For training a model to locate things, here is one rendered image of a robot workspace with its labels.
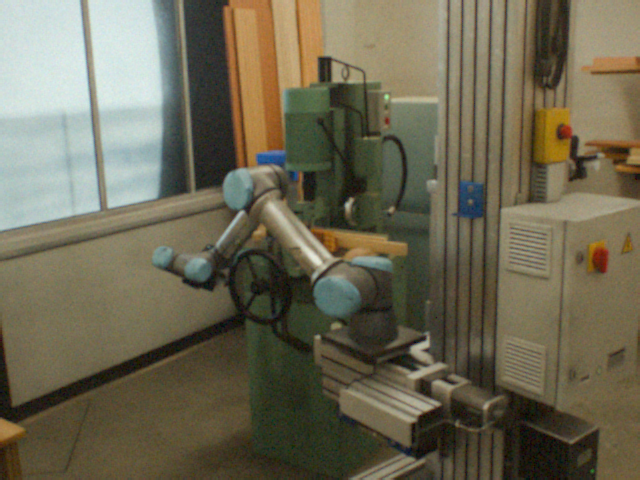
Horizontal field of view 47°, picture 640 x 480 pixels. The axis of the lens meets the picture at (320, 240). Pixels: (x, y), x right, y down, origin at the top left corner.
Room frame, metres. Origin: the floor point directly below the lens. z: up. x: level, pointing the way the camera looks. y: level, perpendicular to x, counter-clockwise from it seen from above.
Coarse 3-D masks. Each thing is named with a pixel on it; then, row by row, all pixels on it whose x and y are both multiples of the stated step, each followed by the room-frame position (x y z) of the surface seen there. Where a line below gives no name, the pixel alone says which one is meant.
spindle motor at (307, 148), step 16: (288, 96) 2.77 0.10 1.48; (304, 96) 2.74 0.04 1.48; (320, 96) 2.76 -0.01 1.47; (288, 112) 2.77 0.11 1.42; (304, 112) 2.74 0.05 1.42; (320, 112) 2.76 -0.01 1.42; (288, 128) 2.78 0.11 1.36; (304, 128) 2.74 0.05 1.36; (320, 128) 2.76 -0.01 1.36; (288, 144) 2.78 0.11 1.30; (304, 144) 2.74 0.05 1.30; (320, 144) 2.76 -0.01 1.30; (288, 160) 2.79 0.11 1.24; (304, 160) 2.74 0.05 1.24; (320, 160) 2.76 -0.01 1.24
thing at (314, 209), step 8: (312, 200) 2.83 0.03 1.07; (320, 200) 2.84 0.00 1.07; (296, 208) 2.80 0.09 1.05; (304, 208) 2.78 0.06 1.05; (312, 208) 2.78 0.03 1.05; (320, 208) 2.83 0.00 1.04; (296, 216) 2.80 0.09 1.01; (304, 216) 2.78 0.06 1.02; (312, 216) 2.78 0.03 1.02; (320, 216) 2.83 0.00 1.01
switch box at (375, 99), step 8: (368, 96) 2.99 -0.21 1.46; (376, 96) 2.97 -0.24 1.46; (384, 96) 2.99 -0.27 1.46; (368, 104) 2.99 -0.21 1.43; (376, 104) 2.97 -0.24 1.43; (384, 104) 2.99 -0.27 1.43; (368, 112) 2.99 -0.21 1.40; (376, 112) 2.97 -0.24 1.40; (368, 120) 2.99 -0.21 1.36; (376, 120) 2.97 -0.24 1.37; (384, 120) 2.99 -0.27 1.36; (376, 128) 2.97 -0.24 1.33; (384, 128) 2.99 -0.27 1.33
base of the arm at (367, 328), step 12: (360, 312) 1.97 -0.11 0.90; (372, 312) 1.96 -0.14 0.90; (384, 312) 1.96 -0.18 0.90; (348, 324) 2.03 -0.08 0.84; (360, 324) 1.96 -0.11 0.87; (372, 324) 1.95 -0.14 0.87; (384, 324) 1.95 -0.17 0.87; (396, 324) 2.01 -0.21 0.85; (348, 336) 1.99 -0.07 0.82; (360, 336) 1.95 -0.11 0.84; (372, 336) 1.94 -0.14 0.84; (384, 336) 1.94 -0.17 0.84; (396, 336) 1.97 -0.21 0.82
